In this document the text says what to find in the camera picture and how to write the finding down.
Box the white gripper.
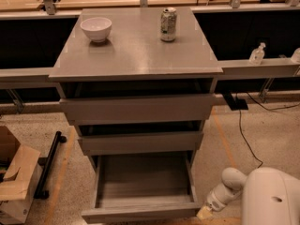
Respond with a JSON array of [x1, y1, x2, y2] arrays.
[[197, 183, 241, 220]]

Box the grey bottom drawer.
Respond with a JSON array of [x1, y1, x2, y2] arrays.
[[82, 152, 201, 224]]

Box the grey drawer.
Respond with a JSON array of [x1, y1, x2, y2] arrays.
[[79, 121, 203, 156], [82, 152, 201, 224], [60, 94, 215, 125]]

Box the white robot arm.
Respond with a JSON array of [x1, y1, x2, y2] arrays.
[[197, 167, 300, 225]]

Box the grey top drawer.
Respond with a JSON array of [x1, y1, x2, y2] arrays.
[[60, 94, 215, 125]]

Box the grey middle drawer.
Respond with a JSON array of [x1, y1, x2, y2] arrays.
[[79, 121, 203, 156]]

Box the grey drawer cabinet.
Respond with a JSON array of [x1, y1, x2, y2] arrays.
[[48, 7, 223, 173]]

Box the black power box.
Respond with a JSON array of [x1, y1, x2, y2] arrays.
[[222, 93, 248, 111]]

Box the clear pump bottle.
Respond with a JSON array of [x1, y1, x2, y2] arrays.
[[291, 48, 300, 64], [249, 42, 265, 65]]

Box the black metal bar stand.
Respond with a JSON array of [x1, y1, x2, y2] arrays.
[[34, 131, 67, 200]]

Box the brown cardboard box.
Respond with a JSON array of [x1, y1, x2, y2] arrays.
[[0, 126, 42, 225]]

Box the crushed soda can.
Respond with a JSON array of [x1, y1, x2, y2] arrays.
[[160, 7, 177, 41]]

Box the white ceramic bowl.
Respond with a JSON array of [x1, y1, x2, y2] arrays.
[[81, 17, 113, 42]]

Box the black floor cable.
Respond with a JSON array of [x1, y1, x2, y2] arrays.
[[237, 92, 300, 170]]

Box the grey metal rail shelf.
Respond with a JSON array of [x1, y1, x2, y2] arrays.
[[0, 58, 299, 89]]

